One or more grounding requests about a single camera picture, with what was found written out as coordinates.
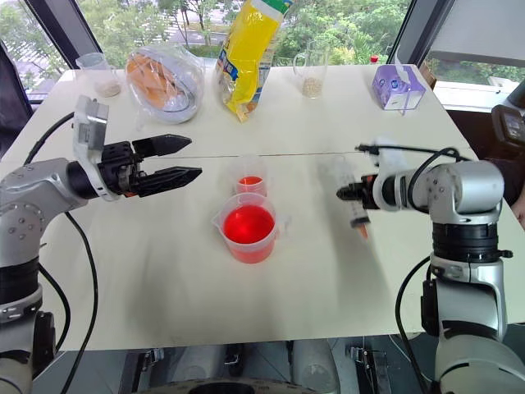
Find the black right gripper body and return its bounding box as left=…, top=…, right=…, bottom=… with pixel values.
left=354, top=173, right=379, bottom=211

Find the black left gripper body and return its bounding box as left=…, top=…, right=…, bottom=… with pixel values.
left=98, top=140, right=145, bottom=199

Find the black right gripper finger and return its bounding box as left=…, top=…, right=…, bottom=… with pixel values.
left=336, top=183, right=362, bottom=203

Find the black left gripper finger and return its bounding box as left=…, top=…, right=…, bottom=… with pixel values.
left=138, top=165, right=204, bottom=198
left=131, top=134, right=194, bottom=158

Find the clear plastic syringe orange tip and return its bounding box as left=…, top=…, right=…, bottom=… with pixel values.
left=318, top=157, right=373, bottom=244

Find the small clear cup red liquid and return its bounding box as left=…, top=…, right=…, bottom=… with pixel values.
left=232, top=154, right=271, bottom=199

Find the large measuring cup red liquid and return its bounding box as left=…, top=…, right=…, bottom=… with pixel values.
left=210, top=192, right=293, bottom=264

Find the plastic bag with bread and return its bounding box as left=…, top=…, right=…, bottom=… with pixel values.
left=124, top=44, right=207, bottom=125

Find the clear beaker with grains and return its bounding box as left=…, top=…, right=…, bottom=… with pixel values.
left=75, top=53, right=124, bottom=99

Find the purple tissue box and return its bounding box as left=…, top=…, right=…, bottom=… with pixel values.
left=370, top=63, right=428, bottom=112

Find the yellow snack bag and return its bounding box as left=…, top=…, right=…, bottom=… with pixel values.
left=215, top=0, right=294, bottom=125

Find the tall clear pitcher with grains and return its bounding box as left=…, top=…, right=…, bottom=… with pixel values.
left=291, top=39, right=330, bottom=100

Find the black electronic device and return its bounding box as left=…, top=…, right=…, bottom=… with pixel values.
left=491, top=103, right=525, bottom=160

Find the grey cylinder under table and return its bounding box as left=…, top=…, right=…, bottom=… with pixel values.
left=290, top=339, right=340, bottom=392

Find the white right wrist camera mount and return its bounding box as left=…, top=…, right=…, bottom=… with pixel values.
left=354, top=136, right=412, bottom=213

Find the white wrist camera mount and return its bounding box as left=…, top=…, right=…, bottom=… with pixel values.
left=72, top=94, right=121, bottom=203
left=354, top=136, right=412, bottom=213

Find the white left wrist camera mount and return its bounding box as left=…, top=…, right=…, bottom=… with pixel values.
left=72, top=94, right=121, bottom=203

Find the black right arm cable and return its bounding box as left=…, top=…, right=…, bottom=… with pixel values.
left=394, top=146, right=473, bottom=394

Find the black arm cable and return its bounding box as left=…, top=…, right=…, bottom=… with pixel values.
left=394, top=146, right=473, bottom=394
left=23, top=111, right=100, bottom=394

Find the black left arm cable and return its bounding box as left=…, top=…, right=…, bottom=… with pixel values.
left=23, top=111, right=100, bottom=394

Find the black window frame pillar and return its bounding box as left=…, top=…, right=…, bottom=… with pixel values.
left=385, top=0, right=436, bottom=66
left=27, top=0, right=104, bottom=70

